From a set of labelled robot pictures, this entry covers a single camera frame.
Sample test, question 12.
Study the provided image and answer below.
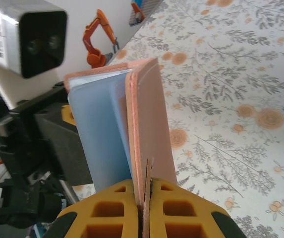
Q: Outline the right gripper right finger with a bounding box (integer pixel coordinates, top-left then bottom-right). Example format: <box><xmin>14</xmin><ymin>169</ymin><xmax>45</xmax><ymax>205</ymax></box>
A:
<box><xmin>144</xmin><ymin>177</ymin><xmax>248</xmax><ymax>238</ymax></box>

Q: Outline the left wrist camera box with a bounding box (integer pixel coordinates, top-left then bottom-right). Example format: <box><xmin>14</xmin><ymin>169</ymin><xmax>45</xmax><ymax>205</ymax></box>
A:
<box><xmin>0</xmin><ymin>0</ymin><xmax>69</xmax><ymax>110</ymax></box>

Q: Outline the floral table mat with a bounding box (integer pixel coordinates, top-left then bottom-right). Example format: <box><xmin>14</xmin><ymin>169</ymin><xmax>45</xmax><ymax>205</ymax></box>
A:
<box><xmin>71</xmin><ymin>0</ymin><xmax>284</xmax><ymax>238</ymax></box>

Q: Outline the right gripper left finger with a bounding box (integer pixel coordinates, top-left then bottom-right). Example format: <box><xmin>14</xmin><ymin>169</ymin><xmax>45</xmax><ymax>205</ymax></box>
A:
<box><xmin>44</xmin><ymin>178</ymin><xmax>143</xmax><ymax>238</ymax></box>

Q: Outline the blue orange wall sticker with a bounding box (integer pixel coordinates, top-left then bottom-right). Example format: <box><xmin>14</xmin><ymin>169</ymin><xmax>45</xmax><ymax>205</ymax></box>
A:
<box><xmin>127</xmin><ymin>0</ymin><xmax>147</xmax><ymax>27</ymax></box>

